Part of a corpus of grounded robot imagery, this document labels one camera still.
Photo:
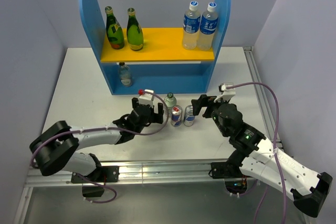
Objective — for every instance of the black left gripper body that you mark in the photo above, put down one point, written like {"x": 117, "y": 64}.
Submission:
{"x": 150, "y": 119}

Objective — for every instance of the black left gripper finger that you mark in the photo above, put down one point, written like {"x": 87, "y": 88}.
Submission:
{"x": 135, "y": 103}
{"x": 158, "y": 117}

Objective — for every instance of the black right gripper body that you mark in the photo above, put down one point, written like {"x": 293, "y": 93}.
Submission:
{"x": 212, "y": 107}

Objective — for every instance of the Red Bull can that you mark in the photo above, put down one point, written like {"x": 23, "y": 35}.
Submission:
{"x": 189, "y": 118}
{"x": 176, "y": 115}

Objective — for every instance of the clear glass bottle front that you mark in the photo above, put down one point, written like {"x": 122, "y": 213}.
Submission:
{"x": 170, "y": 101}

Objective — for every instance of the clear glass bottle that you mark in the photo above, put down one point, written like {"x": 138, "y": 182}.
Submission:
{"x": 170, "y": 101}
{"x": 125, "y": 74}

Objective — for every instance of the green Perrier bottle front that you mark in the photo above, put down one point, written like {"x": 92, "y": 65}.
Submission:
{"x": 134, "y": 31}

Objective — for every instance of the green perrier bottle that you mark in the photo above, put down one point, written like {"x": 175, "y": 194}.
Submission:
{"x": 134, "y": 31}
{"x": 114, "y": 31}

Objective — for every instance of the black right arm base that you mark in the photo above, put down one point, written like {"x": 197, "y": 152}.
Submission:
{"x": 235, "y": 182}

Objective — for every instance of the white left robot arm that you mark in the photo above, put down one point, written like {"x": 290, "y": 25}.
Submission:
{"x": 58, "y": 148}

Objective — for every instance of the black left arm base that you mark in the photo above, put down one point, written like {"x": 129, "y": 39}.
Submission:
{"x": 95, "y": 184}

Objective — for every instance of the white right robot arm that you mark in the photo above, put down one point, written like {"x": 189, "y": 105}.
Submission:
{"x": 255, "y": 156}

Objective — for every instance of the blue and yellow wooden shelf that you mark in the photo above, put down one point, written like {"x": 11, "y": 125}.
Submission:
{"x": 163, "y": 65}

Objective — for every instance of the right clear Pocari bottle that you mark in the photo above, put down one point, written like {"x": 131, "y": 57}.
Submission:
{"x": 208, "y": 27}

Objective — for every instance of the clear pocari bottle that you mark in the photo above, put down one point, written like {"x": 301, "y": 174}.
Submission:
{"x": 208, "y": 27}
{"x": 191, "y": 23}

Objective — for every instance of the left clear Pocari bottle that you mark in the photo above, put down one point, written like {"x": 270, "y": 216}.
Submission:
{"x": 191, "y": 23}

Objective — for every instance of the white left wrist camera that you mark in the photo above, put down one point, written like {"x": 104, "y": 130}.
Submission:
{"x": 146, "y": 97}

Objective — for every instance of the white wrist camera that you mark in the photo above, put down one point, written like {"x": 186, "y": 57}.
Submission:
{"x": 226, "y": 92}
{"x": 146, "y": 97}

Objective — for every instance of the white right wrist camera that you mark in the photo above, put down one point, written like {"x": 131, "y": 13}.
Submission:
{"x": 226, "y": 92}

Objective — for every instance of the aluminium side rail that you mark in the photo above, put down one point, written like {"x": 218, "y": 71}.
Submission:
{"x": 261, "y": 93}

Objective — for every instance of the aluminium front rail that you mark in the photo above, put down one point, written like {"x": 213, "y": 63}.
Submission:
{"x": 137, "y": 172}

